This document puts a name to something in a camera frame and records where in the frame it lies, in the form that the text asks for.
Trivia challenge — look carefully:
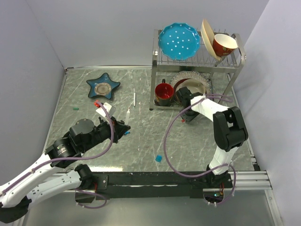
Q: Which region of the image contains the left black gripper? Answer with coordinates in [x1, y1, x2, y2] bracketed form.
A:
[81, 115, 130, 152]

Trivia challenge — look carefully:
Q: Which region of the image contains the white pen red tip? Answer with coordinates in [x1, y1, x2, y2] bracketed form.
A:
[125, 108, 130, 125]

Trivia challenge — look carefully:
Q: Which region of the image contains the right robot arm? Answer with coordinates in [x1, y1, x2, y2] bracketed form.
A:
[176, 87, 248, 187]

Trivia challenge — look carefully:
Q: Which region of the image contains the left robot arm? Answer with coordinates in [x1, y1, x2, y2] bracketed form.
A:
[0, 117, 131, 224]

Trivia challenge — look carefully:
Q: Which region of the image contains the blue pen cap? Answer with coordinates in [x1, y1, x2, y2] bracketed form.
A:
[155, 155, 162, 162]

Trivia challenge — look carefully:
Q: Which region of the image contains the beige bowl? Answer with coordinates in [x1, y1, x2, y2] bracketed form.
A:
[181, 79, 206, 94]

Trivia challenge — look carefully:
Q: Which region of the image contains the red and black mug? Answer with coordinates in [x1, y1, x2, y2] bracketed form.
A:
[154, 79, 174, 106]

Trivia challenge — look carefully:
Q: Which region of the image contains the red rimmed plate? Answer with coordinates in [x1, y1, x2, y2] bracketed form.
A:
[175, 79, 188, 102]

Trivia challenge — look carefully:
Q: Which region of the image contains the blue star shaped dish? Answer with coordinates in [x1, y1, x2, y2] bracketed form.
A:
[86, 73, 121, 100]

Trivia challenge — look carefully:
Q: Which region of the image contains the metal dish rack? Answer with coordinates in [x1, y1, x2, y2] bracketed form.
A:
[149, 30, 246, 111]

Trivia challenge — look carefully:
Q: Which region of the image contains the black base bar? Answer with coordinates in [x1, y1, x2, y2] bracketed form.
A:
[79, 171, 234, 200]

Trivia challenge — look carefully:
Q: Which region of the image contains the blue polka dot plate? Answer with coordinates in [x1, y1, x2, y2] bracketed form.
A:
[158, 23, 201, 61]

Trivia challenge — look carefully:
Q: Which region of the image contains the red bowl white inside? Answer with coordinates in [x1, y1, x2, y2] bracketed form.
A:
[213, 33, 238, 57]

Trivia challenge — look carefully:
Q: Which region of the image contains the cream plate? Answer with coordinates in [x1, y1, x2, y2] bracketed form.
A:
[201, 19, 222, 61]

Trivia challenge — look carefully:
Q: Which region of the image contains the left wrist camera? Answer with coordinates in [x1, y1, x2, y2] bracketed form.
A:
[94, 100, 116, 117]

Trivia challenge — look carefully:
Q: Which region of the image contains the aluminium rail frame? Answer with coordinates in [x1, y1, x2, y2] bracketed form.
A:
[202, 150, 273, 191]

